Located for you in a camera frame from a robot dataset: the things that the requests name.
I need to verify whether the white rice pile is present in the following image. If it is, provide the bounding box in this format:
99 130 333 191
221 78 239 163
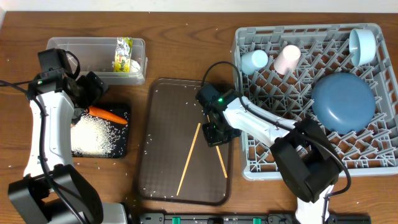
70 109 130 157

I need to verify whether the pink cup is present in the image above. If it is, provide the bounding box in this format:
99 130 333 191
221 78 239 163
274 45 301 75

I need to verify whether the clear plastic bin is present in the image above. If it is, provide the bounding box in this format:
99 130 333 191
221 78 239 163
47 37 147 85

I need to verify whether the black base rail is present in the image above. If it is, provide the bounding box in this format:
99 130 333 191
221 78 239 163
137 213 372 224

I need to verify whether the dark blue plate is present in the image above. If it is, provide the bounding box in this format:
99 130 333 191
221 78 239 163
312 73 376 134

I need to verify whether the grey dishwasher rack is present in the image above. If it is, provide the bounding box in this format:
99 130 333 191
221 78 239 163
231 23 397 176

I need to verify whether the light blue cup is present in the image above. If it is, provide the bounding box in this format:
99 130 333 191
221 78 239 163
241 50 268 75

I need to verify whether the black tray bin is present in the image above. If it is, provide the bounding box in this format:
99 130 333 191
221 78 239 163
70 102 131 159

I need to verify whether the brown serving tray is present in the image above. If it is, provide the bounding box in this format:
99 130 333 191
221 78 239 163
134 78 233 206

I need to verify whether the orange carrot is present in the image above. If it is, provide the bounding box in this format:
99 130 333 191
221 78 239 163
87 106 128 125

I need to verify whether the yellow foil snack wrapper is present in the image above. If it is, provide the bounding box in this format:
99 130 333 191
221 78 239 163
114 37 132 72

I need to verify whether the wooden chopstick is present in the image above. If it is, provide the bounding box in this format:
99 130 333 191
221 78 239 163
176 123 201 196
206 114 229 179

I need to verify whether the light blue bowl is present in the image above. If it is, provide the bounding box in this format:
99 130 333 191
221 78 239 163
349 29 376 67

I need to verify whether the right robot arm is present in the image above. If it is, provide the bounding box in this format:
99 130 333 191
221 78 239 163
196 83 346 223

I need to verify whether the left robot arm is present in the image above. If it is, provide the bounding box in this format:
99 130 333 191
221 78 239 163
8 69 129 223

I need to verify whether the white napkin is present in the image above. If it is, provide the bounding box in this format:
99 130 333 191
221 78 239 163
129 59 141 73

